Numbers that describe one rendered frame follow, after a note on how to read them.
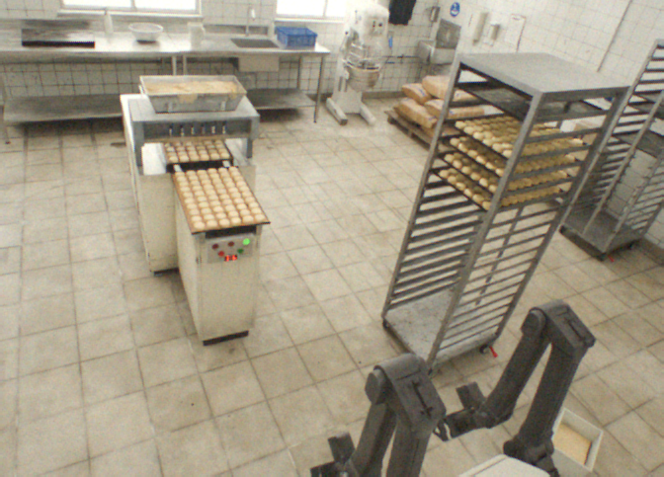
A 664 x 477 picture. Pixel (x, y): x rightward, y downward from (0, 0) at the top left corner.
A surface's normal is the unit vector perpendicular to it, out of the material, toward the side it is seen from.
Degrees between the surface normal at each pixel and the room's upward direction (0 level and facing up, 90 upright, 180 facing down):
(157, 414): 0
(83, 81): 90
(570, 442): 0
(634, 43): 90
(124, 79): 90
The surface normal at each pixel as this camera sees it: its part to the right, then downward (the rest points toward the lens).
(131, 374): 0.14, -0.80
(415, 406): 0.24, -0.64
